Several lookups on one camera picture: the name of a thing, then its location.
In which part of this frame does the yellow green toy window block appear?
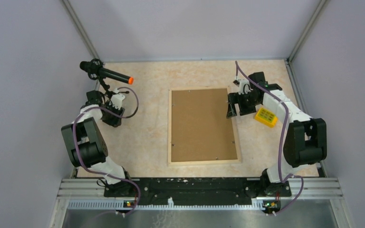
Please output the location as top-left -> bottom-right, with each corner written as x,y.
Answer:
254,107 -> 278,128

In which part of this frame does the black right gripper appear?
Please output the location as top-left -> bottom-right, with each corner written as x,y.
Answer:
227,91 -> 260,119

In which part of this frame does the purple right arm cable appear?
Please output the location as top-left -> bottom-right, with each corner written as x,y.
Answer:
234,60 -> 305,217

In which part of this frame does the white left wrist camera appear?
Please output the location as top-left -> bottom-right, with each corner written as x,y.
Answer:
110,88 -> 125,110

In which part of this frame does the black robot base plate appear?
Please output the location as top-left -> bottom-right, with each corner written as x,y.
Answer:
103,177 -> 292,206

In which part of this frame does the black microphone orange tip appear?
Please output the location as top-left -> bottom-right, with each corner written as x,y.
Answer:
79,60 -> 134,85

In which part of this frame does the black tripod microphone stand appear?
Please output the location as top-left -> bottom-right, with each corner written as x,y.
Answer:
98,78 -> 130,106

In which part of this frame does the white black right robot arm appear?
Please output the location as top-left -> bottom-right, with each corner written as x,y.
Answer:
226,72 -> 327,196

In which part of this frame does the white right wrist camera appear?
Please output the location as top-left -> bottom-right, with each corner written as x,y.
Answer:
238,79 -> 252,95

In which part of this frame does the aluminium front rail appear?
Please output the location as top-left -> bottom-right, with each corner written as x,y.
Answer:
50,177 -> 355,228

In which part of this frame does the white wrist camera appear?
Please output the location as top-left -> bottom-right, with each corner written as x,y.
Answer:
110,88 -> 125,110
238,79 -> 252,95

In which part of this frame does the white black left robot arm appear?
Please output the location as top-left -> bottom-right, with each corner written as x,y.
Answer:
61,89 -> 134,196

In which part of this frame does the white wooden picture frame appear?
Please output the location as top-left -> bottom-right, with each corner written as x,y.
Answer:
167,86 -> 242,166

